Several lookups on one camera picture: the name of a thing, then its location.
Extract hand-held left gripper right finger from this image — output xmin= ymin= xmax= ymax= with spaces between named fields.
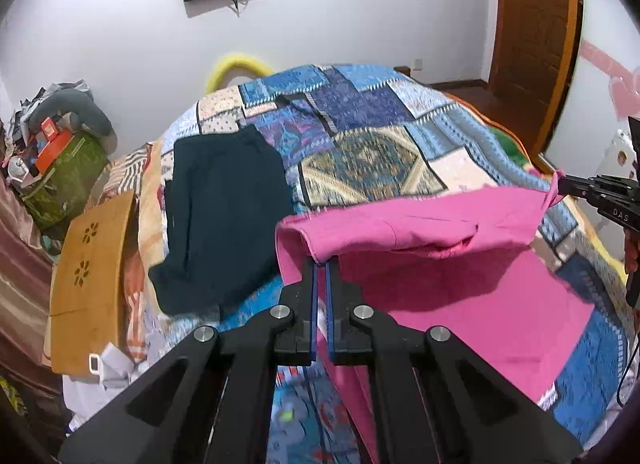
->
xmin=325 ymin=256 xmax=584 ymax=464

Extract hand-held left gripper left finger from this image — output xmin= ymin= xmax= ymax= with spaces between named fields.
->
xmin=59 ymin=257 xmax=318 ymax=464

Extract pink pants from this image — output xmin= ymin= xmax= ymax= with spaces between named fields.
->
xmin=275 ymin=171 xmax=596 ymax=464

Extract person's right hand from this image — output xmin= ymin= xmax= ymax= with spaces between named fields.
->
xmin=623 ymin=230 xmax=640 ymax=275

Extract white printed object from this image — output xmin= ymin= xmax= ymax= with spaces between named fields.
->
xmin=601 ymin=129 xmax=635 ymax=181

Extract green cloth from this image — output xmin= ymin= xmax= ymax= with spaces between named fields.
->
xmin=491 ymin=125 xmax=532 ymax=171

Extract dark teal folded garment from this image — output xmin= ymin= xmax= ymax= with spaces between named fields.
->
xmin=148 ymin=125 xmax=295 ymax=317

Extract brown wooden door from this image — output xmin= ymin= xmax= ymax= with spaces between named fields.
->
xmin=486 ymin=0 xmax=585 ymax=157

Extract patchwork printed blanket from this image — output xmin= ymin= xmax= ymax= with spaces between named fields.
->
xmin=135 ymin=62 xmax=637 ymax=464

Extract white crumpled cloth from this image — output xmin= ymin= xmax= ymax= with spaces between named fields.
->
xmin=62 ymin=341 xmax=148 ymax=432

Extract bamboo lap table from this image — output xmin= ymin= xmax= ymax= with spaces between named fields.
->
xmin=48 ymin=190 xmax=137 ymax=376

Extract yellow foam tube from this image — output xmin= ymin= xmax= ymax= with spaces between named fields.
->
xmin=205 ymin=52 xmax=275 ymax=94

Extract green patterned bag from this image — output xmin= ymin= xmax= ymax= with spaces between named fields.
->
xmin=20 ymin=134 xmax=112 ymax=231

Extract brown satin cloth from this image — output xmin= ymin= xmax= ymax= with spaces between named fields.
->
xmin=0 ymin=176 xmax=68 ymax=397

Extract grey neck pillow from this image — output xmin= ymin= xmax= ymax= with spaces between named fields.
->
xmin=27 ymin=90 xmax=119 ymax=141

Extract orange box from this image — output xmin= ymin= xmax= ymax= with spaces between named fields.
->
xmin=34 ymin=117 xmax=73 ymax=177

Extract pink wall decoration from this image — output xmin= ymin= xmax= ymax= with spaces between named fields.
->
xmin=580 ymin=40 xmax=640 ymax=121

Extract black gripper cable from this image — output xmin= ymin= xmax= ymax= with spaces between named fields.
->
xmin=616 ymin=324 xmax=640 ymax=410

